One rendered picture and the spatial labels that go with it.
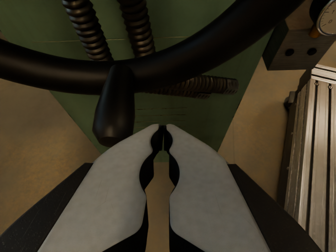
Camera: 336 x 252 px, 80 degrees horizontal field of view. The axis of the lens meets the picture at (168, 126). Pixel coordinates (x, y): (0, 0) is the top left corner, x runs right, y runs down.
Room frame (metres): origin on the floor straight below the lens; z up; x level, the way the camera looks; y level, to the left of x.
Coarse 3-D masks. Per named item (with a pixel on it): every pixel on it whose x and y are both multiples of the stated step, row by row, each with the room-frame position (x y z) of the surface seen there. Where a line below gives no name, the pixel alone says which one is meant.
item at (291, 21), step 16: (288, 16) 0.28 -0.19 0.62; (304, 16) 0.28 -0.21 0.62; (272, 32) 0.29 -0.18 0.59; (288, 32) 0.25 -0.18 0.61; (304, 32) 0.25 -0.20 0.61; (272, 48) 0.27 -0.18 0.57; (288, 48) 0.25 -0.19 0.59; (304, 48) 0.25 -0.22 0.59; (320, 48) 0.25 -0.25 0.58; (272, 64) 0.25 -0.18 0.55; (288, 64) 0.25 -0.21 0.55; (304, 64) 0.25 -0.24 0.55
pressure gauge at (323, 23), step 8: (320, 0) 0.24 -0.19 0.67; (328, 0) 0.23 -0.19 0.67; (312, 8) 0.24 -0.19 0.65; (320, 8) 0.23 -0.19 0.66; (328, 8) 0.23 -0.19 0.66; (312, 16) 0.24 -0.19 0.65; (320, 16) 0.22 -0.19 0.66; (328, 16) 0.23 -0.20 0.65; (320, 24) 0.23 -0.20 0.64; (328, 24) 0.23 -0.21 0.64; (312, 32) 0.25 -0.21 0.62; (320, 32) 0.22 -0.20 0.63; (328, 32) 0.22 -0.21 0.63
